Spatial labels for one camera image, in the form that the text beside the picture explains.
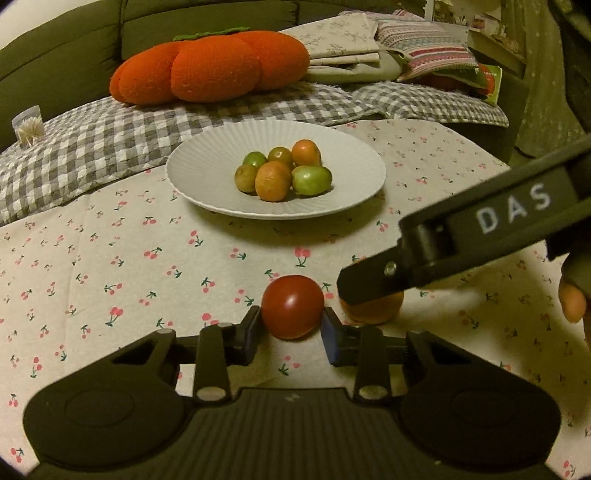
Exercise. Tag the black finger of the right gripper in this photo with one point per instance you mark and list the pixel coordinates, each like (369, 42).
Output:
(373, 278)

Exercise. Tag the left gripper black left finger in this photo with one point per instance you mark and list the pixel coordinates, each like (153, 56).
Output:
(223, 345)

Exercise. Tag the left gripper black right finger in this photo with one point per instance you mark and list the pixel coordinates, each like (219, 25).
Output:
(362, 347)

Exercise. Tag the large orange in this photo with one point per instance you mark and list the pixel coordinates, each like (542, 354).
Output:
(375, 312)

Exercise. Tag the red tomato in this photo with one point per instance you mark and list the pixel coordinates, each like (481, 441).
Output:
(292, 307)

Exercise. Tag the olive brown tomato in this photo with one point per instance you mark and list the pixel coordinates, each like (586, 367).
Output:
(281, 154)

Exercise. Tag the pale yellow round fruit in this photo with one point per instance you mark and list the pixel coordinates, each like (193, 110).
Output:
(245, 178)

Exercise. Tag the large green oval fruit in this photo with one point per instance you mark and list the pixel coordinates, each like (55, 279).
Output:
(256, 159)

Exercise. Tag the person's right hand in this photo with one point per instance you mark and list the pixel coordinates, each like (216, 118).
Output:
(574, 290)

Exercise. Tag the green red book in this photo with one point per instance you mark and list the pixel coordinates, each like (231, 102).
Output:
(490, 77)

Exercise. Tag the cherry print tablecloth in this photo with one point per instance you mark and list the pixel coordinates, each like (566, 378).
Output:
(83, 280)

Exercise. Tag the white ribbed plate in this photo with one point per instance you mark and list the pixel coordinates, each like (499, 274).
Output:
(201, 169)

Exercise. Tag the striped patterned cushion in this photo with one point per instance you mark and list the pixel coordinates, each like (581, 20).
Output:
(425, 47)

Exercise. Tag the grey checkered blanket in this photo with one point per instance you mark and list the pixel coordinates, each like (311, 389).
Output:
(104, 141)

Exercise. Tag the folded beige floral cloth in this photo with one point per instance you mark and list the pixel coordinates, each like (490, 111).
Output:
(343, 50)

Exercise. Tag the orange pumpkin cushion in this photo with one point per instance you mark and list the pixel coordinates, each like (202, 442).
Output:
(210, 68)

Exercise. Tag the clear toothpick jar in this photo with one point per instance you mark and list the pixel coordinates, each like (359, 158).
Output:
(28, 127)

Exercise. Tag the dark green sofa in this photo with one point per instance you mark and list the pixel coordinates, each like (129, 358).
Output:
(69, 60)

